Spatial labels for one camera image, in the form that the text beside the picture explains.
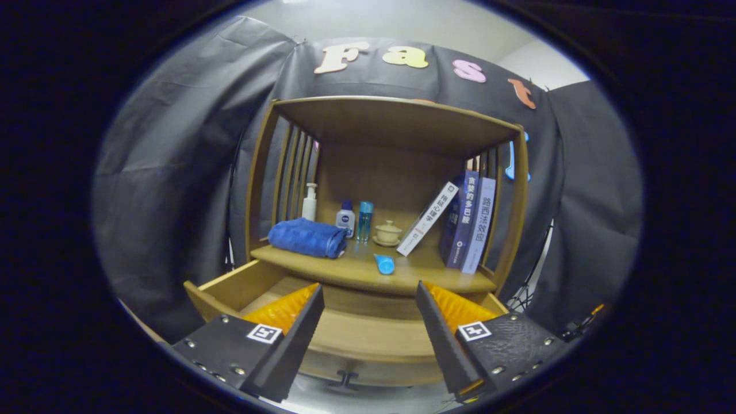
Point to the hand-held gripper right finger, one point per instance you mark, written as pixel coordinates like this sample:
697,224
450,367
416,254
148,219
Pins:
445,345

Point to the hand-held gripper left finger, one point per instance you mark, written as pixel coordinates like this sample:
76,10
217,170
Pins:
293,351

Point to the wooden drawer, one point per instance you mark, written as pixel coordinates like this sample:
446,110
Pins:
368,333

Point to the blue tube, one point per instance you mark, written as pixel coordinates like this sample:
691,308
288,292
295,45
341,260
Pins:
385,264

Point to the wooden countertop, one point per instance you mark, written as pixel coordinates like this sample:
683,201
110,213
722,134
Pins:
356,267

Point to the wooden cabinet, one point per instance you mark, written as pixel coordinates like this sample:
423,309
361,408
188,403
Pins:
374,172

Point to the black light stand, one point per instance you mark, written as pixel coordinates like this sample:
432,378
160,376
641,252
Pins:
520,299

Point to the blue folded towel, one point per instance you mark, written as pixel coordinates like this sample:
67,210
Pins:
305,237

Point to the light purple book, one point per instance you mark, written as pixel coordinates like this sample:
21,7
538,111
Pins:
480,230

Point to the dark blue book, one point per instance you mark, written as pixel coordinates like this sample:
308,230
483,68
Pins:
463,224

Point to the beige lidded teacup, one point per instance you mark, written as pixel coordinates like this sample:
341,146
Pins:
388,234

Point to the white book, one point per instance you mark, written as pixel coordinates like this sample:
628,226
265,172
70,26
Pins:
428,218

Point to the black orange clamp device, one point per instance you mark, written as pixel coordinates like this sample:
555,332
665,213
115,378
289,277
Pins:
575,330

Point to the white bottle with blue cap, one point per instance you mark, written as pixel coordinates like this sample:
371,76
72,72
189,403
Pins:
345,221

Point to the white pump bottle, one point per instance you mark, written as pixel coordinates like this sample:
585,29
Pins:
309,208

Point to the clear blue bottle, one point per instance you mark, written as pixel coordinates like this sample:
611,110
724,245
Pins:
364,221

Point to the black backdrop cloth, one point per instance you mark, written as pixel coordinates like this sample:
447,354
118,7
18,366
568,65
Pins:
172,172

